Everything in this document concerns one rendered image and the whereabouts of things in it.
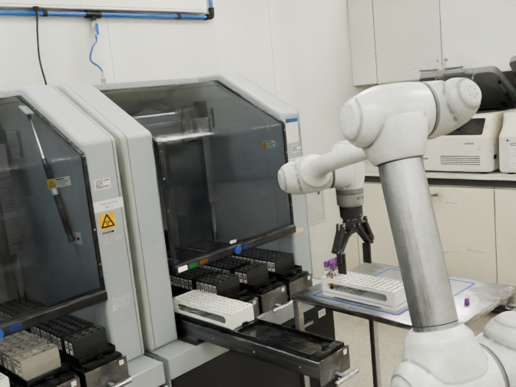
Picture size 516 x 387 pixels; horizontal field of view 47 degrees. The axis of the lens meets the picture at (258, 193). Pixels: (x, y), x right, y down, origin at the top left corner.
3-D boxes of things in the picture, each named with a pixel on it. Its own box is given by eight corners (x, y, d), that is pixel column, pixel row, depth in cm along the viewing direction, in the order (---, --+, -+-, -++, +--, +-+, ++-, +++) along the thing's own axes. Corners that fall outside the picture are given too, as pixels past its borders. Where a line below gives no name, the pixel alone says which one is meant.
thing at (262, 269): (265, 278, 230) (263, 262, 229) (269, 279, 228) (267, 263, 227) (243, 286, 222) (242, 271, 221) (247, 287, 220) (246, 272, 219)
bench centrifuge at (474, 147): (409, 172, 398) (404, 74, 387) (455, 158, 439) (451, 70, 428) (490, 174, 357) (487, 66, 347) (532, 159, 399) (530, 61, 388)
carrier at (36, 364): (58, 364, 170) (55, 344, 169) (61, 365, 169) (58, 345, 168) (19, 381, 162) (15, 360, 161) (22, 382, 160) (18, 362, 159)
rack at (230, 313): (173, 315, 204) (171, 298, 203) (196, 305, 211) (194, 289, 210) (233, 333, 184) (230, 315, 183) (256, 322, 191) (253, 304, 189)
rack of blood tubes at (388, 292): (322, 294, 205) (320, 277, 204) (339, 286, 212) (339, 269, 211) (395, 312, 184) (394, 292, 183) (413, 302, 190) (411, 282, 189)
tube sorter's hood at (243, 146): (94, 256, 231) (70, 91, 220) (211, 222, 273) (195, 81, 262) (176, 276, 195) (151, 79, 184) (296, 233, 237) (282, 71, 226)
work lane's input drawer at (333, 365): (165, 333, 207) (162, 309, 205) (196, 320, 216) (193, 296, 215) (333, 393, 156) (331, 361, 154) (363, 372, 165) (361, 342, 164)
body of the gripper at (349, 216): (352, 209, 190) (354, 236, 191) (368, 203, 195) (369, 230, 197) (333, 206, 195) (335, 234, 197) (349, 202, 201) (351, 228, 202)
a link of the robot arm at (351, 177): (355, 183, 201) (320, 190, 197) (352, 137, 198) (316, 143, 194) (372, 187, 191) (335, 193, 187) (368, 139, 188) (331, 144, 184)
